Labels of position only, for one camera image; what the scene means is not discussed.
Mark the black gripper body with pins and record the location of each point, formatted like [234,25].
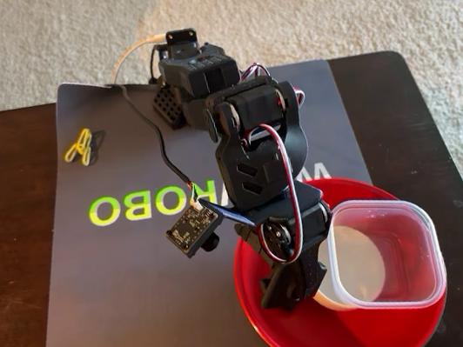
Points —
[303,261]

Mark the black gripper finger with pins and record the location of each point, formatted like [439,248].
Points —
[314,272]

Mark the small white bowl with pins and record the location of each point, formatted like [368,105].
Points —
[355,259]

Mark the clear plastic container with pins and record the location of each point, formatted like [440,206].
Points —
[427,266]

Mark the yellow clip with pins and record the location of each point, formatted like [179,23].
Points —
[82,146]

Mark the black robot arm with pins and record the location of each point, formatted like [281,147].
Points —
[262,146]

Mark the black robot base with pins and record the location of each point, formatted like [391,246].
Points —
[167,104]

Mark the red bowl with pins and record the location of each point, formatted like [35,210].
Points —
[311,341]

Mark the grey mat with WOWROBO print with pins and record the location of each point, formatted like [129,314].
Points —
[122,287]

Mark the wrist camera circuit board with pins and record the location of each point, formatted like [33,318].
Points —
[192,230]

